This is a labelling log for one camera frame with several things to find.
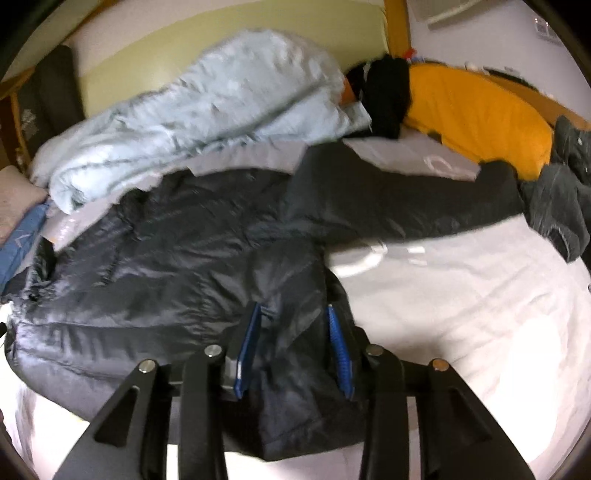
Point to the light blue duvet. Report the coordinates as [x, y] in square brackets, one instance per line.
[207, 106]

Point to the beige pillow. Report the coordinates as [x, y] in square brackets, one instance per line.
[14, 198]

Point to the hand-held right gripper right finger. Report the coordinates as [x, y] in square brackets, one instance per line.
[340, 355]

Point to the small red item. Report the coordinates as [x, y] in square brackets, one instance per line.
[407, 55]

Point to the dark grey cloth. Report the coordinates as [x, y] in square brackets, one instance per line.
[554, 207]
[575, 138]

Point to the wooden bed frame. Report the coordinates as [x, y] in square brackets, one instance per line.
[397, 23]

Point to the white air conditioner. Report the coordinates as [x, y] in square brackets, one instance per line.
[443, 14]

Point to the blue pillow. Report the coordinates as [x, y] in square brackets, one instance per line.
[18, 249]

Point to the white wall socket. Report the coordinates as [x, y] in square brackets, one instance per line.
[545, 30]

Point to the light green headboard panel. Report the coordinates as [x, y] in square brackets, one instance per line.
[184, 50]

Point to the black puffer jacket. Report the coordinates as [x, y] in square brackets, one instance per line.
[184, 277]

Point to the black garment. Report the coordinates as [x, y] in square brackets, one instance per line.
[388, 92]

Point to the wooden bedside shelf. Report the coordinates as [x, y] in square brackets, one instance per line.
[11, 120]

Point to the black cushion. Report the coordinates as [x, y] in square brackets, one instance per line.
[55, 92]

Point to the orange bolster pillow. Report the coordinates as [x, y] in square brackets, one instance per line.
[471, 110]

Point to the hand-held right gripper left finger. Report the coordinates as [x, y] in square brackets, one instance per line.
[247, 350]

